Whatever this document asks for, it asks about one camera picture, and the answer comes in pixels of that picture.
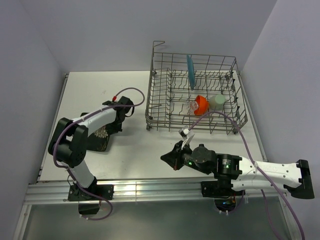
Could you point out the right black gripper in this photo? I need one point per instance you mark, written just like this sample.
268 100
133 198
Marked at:
173 158

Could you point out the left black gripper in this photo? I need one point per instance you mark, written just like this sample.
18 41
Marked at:
115 129

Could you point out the black floral square plate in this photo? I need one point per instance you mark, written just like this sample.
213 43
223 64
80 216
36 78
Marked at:
98 141

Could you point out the clear drinking glass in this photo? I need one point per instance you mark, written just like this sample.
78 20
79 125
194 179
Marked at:
191 108

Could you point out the orange plastic bowl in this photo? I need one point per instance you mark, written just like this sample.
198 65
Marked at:
203 105

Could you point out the light green cup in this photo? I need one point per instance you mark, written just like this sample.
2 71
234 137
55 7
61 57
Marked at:
216 102

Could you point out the teal scalloped plate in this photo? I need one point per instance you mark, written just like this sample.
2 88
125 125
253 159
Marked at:
191 72

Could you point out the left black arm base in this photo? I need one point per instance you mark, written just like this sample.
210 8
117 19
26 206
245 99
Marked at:
89 204

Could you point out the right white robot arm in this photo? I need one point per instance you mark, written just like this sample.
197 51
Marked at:
234 175

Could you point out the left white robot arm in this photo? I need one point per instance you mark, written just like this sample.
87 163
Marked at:
72 138

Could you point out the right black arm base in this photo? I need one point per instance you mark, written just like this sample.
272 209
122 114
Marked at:
219 189

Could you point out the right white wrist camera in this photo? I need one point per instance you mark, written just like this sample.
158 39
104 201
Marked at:
187 135

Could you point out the grey wire dish rack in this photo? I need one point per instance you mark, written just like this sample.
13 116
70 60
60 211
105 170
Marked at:
169 90

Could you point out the aluminium mounting rail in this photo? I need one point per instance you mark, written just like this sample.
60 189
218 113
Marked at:
159 189

